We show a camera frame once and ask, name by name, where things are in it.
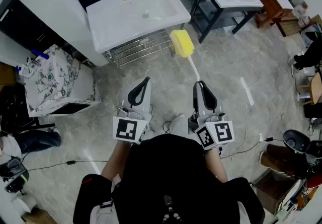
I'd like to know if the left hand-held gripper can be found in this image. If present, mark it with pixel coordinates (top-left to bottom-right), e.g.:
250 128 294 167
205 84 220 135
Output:
112 76 153 145

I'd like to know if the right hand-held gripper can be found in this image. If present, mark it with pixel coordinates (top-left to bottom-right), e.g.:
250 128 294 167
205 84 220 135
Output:
188 80 235 151

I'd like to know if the yellow sponge brush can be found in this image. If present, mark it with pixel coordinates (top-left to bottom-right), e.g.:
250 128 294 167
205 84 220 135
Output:
169 29 201 83

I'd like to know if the person's right forearm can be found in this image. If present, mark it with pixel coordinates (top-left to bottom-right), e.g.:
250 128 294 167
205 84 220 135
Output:
204 148 228 183

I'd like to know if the person's left forearm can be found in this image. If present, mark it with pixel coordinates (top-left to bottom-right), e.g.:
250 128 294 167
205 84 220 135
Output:
100 139 132 186

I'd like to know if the metal rack sink stand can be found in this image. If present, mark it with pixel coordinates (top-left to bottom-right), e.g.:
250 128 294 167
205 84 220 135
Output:
102 28 177 67

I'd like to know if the marble pattern cabinet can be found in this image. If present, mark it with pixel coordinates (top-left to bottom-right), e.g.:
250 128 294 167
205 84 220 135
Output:
24 44 102 118

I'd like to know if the large white sink basin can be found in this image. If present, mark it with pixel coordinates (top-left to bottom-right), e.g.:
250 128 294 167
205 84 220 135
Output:
86 0 192 54

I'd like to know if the black metal sink stand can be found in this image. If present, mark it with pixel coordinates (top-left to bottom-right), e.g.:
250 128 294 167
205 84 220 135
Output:
188 0 262 44

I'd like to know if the person's black shirt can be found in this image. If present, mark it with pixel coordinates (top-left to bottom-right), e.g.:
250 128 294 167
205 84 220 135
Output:
72 134 266 224

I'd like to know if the black round appliance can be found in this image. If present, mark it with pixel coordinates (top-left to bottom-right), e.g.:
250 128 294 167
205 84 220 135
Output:
283 129 322 166

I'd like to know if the blue bottle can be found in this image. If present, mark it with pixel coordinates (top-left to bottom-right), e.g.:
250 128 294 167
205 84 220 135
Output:
31 49 50 60

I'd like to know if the wooden stool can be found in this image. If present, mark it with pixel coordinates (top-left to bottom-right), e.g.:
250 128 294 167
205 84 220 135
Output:
296 71 322 106

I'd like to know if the cardboard box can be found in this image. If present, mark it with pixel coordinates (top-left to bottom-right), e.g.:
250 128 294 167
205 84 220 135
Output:
254 170 302 215

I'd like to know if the brown wooden cabinet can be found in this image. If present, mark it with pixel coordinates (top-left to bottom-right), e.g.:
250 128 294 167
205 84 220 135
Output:
255 0 302 37

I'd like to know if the black cabinet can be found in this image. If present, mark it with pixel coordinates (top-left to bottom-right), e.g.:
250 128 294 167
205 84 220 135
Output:
0 0 74 53

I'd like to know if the white floor cable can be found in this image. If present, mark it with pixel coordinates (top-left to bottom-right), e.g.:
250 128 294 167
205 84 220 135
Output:
221 127 285 161

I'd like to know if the black floor cable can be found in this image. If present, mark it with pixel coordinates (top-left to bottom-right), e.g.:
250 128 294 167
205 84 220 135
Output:
25 159 109 172

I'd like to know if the grey chest strap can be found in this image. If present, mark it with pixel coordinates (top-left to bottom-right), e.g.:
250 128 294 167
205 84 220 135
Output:
89 175 122 224

